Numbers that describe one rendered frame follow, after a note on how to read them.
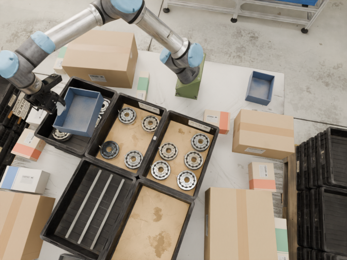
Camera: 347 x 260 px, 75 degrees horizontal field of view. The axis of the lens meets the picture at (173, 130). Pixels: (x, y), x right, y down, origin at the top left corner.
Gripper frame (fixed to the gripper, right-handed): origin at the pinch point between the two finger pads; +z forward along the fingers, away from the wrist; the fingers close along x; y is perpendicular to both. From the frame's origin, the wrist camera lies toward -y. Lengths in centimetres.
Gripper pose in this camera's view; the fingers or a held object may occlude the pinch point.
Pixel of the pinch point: (63, 107)
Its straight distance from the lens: 114.2
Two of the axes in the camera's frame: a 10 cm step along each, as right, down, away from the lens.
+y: -2.1, 9.1, -3.6
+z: 0.6, 3.8, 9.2
